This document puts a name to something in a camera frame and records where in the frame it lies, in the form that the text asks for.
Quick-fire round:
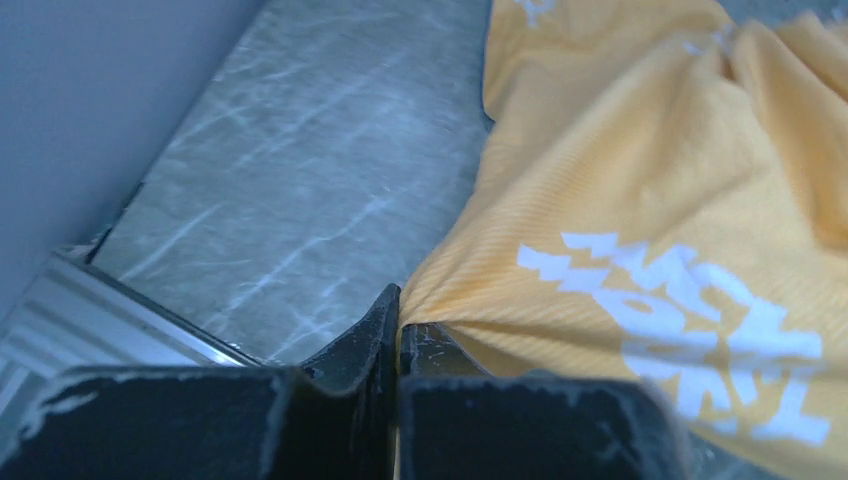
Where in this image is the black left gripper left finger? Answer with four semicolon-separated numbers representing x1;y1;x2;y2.
1;284;400;479

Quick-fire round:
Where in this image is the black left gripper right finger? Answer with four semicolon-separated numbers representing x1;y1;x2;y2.
398;325;693;479

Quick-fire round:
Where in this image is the blue and orange pillowcase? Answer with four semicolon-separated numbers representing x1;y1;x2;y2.
400;1;847;479

